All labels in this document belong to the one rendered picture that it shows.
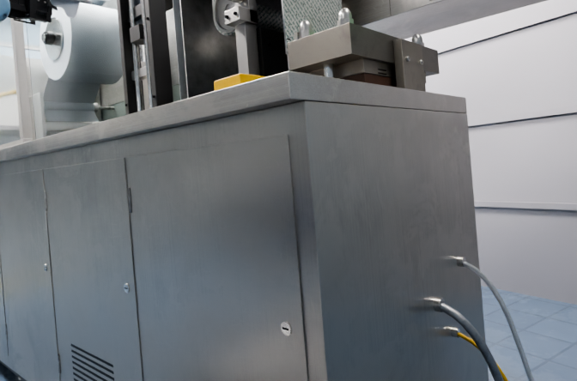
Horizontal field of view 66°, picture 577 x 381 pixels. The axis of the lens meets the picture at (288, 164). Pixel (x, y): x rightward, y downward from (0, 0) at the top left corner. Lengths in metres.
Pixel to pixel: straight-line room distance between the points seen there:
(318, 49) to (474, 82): 1.84
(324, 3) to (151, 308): 0.83
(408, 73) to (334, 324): 0.57
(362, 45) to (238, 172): 0.37
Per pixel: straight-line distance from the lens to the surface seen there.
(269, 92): 0.65
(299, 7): 1.11
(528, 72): 2.55
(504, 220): 2.65
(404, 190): 0.87
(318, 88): 0.68
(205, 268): 0.85
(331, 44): 0.91
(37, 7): 1.27
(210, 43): 1.40
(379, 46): 0.97
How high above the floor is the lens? 0.77
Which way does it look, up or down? level
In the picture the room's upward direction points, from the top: 5 degrees counter-clockwise
